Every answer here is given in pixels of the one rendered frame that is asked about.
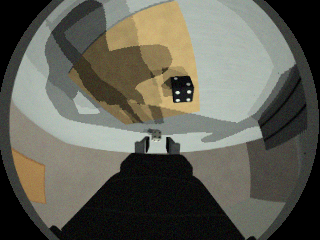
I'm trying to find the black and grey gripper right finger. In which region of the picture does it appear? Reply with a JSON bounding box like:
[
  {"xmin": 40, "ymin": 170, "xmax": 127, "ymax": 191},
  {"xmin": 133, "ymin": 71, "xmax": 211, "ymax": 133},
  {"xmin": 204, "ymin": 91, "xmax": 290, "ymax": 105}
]
[{"xmin": 166, "ymin": 137, "xmax": 180, "ymax": 154}]

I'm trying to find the tan flat square mat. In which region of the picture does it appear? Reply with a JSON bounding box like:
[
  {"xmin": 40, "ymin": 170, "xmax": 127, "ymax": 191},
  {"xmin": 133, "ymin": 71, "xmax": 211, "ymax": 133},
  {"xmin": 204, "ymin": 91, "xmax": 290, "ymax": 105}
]
[{"xmin": 68, "ymin": 1, "xmax": 200, "ymax": 125}]

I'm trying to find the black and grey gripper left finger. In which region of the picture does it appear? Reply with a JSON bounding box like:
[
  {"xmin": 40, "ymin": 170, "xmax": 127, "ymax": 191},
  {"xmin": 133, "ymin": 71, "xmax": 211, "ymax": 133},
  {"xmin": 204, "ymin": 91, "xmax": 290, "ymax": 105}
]
[{"xmin": 135, "ymin": 136, "xmax": 150, "ymax": 153}]

